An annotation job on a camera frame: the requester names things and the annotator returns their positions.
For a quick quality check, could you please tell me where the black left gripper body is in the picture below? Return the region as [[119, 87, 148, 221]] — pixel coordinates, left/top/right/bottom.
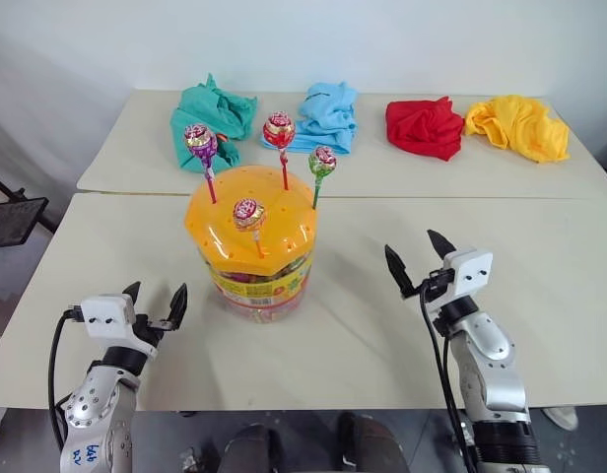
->
[[133, 313, 168, 356]]

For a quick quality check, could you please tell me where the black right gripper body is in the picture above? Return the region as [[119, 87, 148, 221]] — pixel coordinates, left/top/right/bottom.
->
[[420, 267, 456, 303]]

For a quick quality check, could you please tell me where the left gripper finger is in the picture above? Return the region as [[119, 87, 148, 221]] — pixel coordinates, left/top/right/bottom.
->
[[152, 282, 189, 331], [122, 281, 144, 309]]

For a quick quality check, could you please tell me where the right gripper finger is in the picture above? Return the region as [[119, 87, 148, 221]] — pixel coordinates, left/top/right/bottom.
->
[[384, 243, 424, 300], [426, 229, 455, 263]]

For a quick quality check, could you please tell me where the gold wrapped lollipop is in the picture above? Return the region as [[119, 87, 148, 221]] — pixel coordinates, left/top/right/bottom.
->
[[232, 197, 268, 258]]

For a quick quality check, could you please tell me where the green wrapped lollipop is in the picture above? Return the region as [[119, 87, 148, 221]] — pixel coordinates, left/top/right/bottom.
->
[[307, 145, 339, 208]]

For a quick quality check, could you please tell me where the purple wrapped lollipop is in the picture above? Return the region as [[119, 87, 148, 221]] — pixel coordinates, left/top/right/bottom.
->
[[183, 122, 220, 205]]

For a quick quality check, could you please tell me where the red wrapped lollipop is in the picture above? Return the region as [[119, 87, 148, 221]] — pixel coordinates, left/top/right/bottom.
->
[[261, 110, 298, 191]]

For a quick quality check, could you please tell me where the red crumpled cloth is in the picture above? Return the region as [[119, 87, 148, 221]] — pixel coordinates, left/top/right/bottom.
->
[[384, 96, 465, 162]]

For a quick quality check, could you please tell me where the orange-lidded clear candy jar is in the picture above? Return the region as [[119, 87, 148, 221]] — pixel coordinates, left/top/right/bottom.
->
[[184, 164, 319, 325]]

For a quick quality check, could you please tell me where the black metal stand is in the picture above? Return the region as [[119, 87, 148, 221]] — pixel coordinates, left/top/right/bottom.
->
[[0, 171, 51, 249]]

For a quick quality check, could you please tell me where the yellow crumpled cloth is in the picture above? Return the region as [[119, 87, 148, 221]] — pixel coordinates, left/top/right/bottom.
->
[[463, 93, 573, 164]]

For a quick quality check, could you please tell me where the light blue crumpled cloth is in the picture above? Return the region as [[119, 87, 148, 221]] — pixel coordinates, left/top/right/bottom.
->
[[259, 80, 360, 157]]

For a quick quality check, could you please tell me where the dark rounded shape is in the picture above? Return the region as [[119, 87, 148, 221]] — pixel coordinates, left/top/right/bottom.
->
[[336, 412, 404, 473]]

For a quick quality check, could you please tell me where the white rounded object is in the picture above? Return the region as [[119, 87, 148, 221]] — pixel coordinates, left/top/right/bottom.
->
[[543, 405, 579, 433]]

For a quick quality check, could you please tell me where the teal green crumpled cloth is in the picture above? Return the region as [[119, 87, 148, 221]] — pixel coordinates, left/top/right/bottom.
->
[[169, 73, 260, 174]]

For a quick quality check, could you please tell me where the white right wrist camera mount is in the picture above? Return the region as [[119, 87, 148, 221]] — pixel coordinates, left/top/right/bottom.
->
[[442, 248, 495, 300]]

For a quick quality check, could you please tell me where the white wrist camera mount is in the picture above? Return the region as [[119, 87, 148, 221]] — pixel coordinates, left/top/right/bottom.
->
[[442, 248, 495, 300], [79, 294, 138, 339]]

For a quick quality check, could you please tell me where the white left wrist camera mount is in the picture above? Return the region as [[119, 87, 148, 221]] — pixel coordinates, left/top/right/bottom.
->
[[79, 294, 138, 339]]

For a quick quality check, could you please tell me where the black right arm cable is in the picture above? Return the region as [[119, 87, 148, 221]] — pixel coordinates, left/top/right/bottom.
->
[[418, 287, 476, 473]]

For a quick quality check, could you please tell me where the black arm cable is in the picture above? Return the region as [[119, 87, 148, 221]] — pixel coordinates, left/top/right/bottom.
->
[[418, 287, 476, 473], [47, 304, 84, 447]]

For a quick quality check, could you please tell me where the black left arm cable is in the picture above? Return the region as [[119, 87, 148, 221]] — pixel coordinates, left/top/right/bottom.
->
[[47, 304, 84, 447]]

